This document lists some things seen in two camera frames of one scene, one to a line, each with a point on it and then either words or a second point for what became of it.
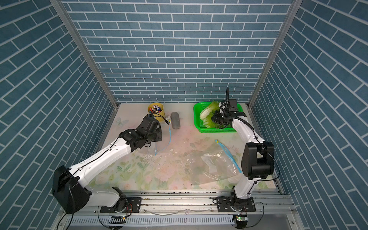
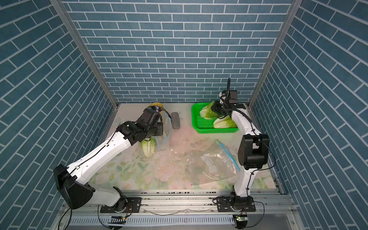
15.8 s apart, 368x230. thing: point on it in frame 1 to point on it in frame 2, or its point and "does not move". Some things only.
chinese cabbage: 210,124 to 147,146
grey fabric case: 175,120 does not move
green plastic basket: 198,108 does not move
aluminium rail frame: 188,211 does not move
